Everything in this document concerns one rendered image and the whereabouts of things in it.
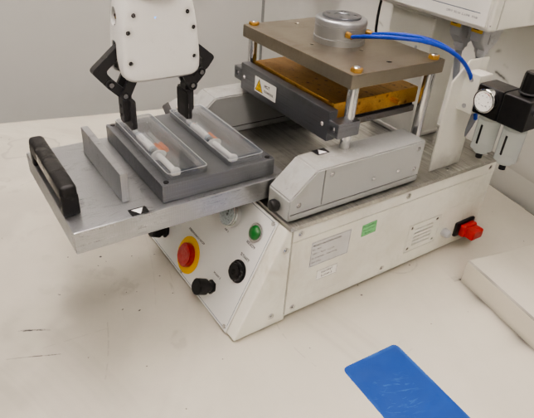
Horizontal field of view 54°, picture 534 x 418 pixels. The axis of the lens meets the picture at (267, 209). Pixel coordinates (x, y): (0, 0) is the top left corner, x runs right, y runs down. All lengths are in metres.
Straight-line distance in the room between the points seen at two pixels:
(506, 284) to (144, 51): 0.65
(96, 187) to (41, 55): 1.63
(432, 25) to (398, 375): 0.55
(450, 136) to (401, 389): 0.40
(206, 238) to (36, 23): 1.58
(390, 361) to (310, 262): 0.18
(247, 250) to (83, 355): 0.27
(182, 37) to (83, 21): 1.62
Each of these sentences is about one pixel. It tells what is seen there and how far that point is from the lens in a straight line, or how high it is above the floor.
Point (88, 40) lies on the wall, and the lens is 2.30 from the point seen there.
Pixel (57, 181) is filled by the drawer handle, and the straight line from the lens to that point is 0.64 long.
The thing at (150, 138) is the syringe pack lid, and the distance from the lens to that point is 0.74.
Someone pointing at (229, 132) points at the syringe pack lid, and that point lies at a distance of 0.76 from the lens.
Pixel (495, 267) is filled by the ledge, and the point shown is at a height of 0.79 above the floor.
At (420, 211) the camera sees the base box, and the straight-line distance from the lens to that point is 0.90.
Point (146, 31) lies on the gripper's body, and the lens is 0.65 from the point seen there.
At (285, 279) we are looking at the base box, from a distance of 0.75.
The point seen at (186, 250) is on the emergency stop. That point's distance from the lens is 0.85.
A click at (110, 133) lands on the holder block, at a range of 0.80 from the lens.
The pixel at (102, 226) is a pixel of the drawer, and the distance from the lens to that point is 0.63.
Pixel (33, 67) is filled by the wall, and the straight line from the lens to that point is 2.32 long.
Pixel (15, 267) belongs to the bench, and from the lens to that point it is 0.96.
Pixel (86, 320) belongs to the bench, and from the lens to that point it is 0.83.
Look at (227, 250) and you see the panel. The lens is 0.78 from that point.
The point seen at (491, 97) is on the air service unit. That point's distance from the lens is 0.81.
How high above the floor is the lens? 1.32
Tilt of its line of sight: 33 degrees down
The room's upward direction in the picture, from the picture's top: 4 degrees clockwise
